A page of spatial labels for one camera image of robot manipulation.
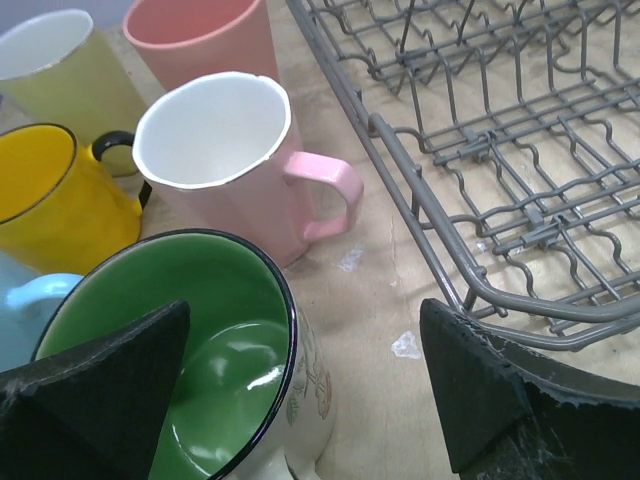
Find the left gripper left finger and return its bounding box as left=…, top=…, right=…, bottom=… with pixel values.
left=1, top=301, right=190, bottom=479

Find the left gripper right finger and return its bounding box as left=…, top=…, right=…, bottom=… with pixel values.
left=420, top=299, right=639, bottom=479

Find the light blue mug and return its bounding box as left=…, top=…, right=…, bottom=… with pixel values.
left=0, top=253, right=82, bottom=371

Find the white floral mug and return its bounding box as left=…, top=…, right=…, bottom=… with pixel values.
left=34, top=229, right=336, bottom=479

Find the yellow mug black handle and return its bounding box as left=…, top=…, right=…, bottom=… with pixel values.
left=1, top=123, right=151, bottom=275

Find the pink faceted mug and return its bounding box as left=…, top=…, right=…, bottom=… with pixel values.
left=132, top=71, right=364, bottom=267

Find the light green faceted mug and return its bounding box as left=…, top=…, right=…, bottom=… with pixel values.
left=0, top=8, right=146, bottom=179

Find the pink tumbler cup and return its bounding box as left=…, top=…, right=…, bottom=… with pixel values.
left=122, top=0, right=280, bottom=91

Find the grey wire dish rack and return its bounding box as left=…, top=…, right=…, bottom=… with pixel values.
left=289, top=1, right=639, bottom=351

